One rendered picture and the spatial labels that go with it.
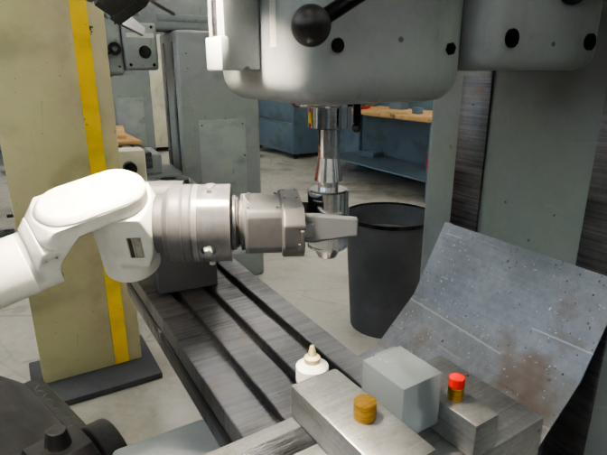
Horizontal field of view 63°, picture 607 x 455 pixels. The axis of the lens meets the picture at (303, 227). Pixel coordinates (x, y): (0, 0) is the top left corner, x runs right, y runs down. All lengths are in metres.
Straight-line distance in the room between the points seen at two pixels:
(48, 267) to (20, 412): 0.90
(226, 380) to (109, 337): 1.76
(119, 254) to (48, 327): 1.85
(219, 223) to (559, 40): 0.41
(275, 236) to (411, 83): 0.21
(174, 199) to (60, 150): 1.68
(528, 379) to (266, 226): 0.46
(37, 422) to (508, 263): 1.07
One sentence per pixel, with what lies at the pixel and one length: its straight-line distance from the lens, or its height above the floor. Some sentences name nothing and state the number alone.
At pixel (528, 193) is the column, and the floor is 1.16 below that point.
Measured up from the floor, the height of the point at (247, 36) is 1.37.
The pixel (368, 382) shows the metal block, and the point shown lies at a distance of 0.54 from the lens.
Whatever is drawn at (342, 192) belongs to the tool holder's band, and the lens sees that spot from 0.56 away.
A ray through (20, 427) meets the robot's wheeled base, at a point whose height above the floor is 0.57.
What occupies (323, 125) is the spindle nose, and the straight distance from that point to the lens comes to 0.53.
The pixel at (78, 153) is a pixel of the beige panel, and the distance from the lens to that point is 2.22.
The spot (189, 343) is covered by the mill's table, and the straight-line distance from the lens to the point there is 0.86.
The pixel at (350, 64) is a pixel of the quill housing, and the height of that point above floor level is 1.35.
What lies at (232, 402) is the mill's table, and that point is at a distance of 0.72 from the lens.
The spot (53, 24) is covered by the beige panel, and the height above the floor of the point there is 1.50.
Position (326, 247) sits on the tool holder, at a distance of 0.57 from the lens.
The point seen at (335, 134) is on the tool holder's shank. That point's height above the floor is 1.27.
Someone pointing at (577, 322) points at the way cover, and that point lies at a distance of 0.80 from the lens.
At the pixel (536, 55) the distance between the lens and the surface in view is 0.59.
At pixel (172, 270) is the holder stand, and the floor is 0.96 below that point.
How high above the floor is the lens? 1.34
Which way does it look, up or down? 18 degrees down
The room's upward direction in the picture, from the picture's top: straight up
